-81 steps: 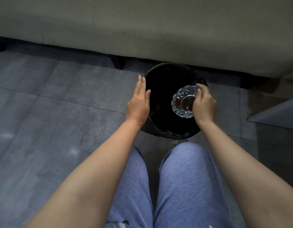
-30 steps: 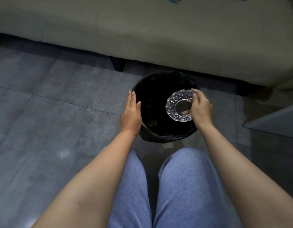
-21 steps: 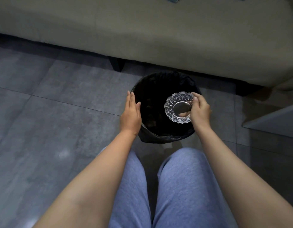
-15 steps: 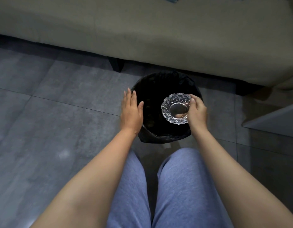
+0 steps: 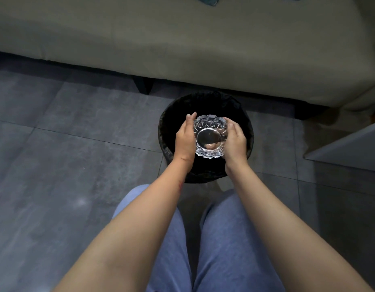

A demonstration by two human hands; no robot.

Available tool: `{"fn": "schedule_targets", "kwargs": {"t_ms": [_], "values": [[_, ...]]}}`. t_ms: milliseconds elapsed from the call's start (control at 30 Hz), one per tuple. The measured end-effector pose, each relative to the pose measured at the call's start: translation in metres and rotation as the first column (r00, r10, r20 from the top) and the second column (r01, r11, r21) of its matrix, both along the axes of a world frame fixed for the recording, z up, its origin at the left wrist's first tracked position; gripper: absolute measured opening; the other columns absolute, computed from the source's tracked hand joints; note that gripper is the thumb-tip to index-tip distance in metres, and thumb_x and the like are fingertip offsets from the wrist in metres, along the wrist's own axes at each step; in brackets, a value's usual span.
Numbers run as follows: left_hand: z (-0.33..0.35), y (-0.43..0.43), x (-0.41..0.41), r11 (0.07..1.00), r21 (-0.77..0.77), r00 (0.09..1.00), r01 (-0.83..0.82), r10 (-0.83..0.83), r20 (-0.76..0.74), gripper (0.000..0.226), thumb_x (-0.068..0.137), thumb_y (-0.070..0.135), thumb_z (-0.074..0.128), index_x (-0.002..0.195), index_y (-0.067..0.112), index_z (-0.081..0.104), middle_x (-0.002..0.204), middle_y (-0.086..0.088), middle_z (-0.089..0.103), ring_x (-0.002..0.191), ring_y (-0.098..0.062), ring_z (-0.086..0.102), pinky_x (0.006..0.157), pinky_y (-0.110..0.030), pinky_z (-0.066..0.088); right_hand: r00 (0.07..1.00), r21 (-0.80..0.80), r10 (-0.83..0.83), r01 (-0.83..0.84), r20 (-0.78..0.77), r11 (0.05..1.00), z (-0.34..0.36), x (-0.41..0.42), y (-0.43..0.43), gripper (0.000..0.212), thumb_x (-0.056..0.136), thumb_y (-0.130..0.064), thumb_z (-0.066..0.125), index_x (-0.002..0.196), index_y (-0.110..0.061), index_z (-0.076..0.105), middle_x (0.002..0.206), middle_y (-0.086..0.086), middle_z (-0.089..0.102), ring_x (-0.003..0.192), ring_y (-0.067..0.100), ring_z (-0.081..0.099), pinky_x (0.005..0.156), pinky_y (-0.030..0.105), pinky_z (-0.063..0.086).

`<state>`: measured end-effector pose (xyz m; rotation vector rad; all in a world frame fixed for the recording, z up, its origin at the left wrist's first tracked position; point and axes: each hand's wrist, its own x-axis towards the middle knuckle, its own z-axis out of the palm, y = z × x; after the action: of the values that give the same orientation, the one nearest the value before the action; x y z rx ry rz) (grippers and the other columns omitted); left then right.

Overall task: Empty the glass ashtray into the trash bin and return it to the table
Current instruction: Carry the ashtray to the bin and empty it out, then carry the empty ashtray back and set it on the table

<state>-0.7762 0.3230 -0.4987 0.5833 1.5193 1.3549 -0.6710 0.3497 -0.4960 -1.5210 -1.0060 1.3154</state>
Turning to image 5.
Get person's left hand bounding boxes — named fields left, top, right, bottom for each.
left=173, top=112, right=198, bottom=164

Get person's right hand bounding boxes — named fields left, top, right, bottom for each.
left=222, top=117, right=248, bottom=167

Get clear glass ashtray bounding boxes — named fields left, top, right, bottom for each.
left=193, top=114, right=229, bottom=159

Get person's left forearm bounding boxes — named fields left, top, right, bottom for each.
left=53, top=157, right=195, bottom=292

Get person's right forearm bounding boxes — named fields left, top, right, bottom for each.
left=225, top=158, right=375, bottom=292

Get black round trash bin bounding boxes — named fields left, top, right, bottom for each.
left=158, top=90, right=254, bottom=184

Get grey fabric sofa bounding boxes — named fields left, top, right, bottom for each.
left=0, top=0, right=375, bottom=112

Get grey low table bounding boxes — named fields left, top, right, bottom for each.
left=304, top=120, right=375, bottom=174

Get person's blue trousers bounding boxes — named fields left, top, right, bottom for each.
left=111, top=184, right=286, bottom=292

